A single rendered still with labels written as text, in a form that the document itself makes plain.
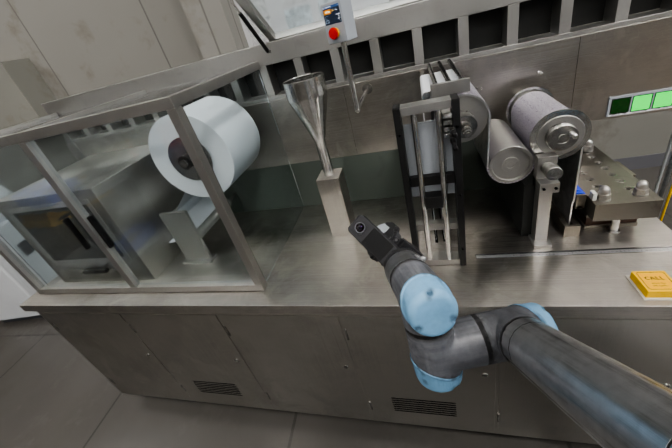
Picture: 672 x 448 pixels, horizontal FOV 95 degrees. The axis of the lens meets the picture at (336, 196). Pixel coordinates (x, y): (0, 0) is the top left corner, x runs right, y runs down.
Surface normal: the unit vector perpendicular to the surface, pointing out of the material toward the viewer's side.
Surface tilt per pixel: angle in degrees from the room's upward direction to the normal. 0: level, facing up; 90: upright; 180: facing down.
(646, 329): 90
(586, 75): 90
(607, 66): 90
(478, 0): 90
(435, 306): 74
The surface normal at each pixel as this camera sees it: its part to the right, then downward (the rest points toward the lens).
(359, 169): -0.19, 0.52
